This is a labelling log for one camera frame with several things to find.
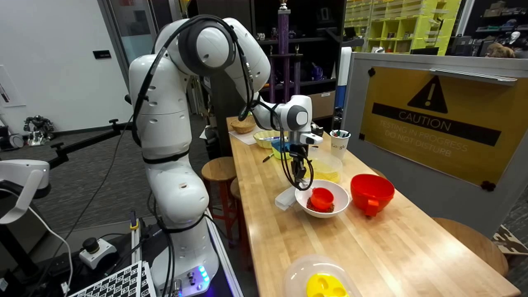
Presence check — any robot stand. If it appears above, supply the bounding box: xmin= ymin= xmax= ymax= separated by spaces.
xmin=0 ymin=208 xmax=245 ymax=297

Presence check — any white and blue roll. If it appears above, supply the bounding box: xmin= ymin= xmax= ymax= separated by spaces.
xmin=335 ymin=46 xmax=353 ymax=110

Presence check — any white bowl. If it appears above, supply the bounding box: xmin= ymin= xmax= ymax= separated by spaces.
xmin=295 ymin=179 xmax=351 ymax=219

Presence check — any wooden stool with red legs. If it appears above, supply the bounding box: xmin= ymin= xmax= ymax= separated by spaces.
xmin=201 ymin=156 xmax=238 ymax=249

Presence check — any clear plastic container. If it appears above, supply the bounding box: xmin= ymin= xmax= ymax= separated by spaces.
xmin=283 ymin=254 xmax=364 ymax=297

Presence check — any patterned rug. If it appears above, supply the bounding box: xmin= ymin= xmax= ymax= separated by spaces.
xmin=492 ymin=224 xmax=528 ymax=257

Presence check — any clear plastic tub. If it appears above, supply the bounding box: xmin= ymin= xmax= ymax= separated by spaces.
xmin=304 ymin=154 xmax=343 ymax=184

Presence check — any white towel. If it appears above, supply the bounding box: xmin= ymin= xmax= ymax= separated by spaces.
xmin=275 ymin=186 xmax=298 ymax=211

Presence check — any yellow plastic toy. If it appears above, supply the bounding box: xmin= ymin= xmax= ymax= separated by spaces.
xmin=306 ymin=273 xmax=351 ymax=297

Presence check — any white cable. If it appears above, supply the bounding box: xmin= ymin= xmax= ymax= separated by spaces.
xmin=0 ymin=187 xmax=74 ymax=294

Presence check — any checkered calibration board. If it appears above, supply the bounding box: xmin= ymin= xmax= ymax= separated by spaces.
xmin=67 ymin=260 xmax=157 ymax=297

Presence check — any yellow shelf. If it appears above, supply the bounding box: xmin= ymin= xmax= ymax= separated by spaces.
xmin=344 ymin=0 xmax=463 ymax=56

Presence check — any grey partition board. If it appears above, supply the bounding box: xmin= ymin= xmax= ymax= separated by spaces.
xmin=342 ymin=52 xmax=528 ymax=238

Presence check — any toy robot figure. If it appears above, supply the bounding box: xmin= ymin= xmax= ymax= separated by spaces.
xmin=23 ymin=115 xmax=55 ymax=146

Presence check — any emergency stop button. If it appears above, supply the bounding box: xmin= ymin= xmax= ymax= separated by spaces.
xmin=79 ymin=237 xmax=118 ymax=270

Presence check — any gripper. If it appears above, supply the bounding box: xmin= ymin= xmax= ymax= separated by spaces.
xmin=288 ymin=143 xmax=310 ymax=181

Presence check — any white paper sheet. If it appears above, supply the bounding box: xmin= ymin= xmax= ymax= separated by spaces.
xmin=228 ymin=125 xmax=265 ymax=146

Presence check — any round wooden stool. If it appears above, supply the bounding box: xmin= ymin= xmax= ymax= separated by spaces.
xmin=432 ymin=217 xmax=509 ymax=278

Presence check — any yellow bowl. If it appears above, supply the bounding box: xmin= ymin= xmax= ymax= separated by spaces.
xmin=253 ymin=130 xmax=286 ymax=149

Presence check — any large red measuring cup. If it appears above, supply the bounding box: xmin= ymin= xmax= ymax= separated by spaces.
xmin=350 ymin=174 xmax=396 ymax=217

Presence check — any cardboard box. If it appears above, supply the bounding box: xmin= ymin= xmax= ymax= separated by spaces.
xmin=307 ymin=90 xmax=336 ymax=120

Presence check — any small red measuring cup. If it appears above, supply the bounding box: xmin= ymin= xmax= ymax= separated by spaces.
xmin=310 ymin=187 xmax=335 ymax=210

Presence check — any yellow caution sign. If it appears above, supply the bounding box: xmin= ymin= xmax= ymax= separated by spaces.
xmin=359 ymin=66 xmax=528 ymax=187

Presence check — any blue bowl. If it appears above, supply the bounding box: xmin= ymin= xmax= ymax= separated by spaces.
xmin=271 ymin=139 xmax=296 ymax=161

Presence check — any white paper cup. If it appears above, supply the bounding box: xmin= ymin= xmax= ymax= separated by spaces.
xmin=330 ymin=130 xmax=351 ymax=161

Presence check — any wicker basket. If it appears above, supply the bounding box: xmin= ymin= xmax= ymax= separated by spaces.
xmin=230 ymin=117 xmax=257 ymax=134

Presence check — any purple trophy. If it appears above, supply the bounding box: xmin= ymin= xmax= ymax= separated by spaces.
xmin=268 ymin=0 xmax=302 ymax=104

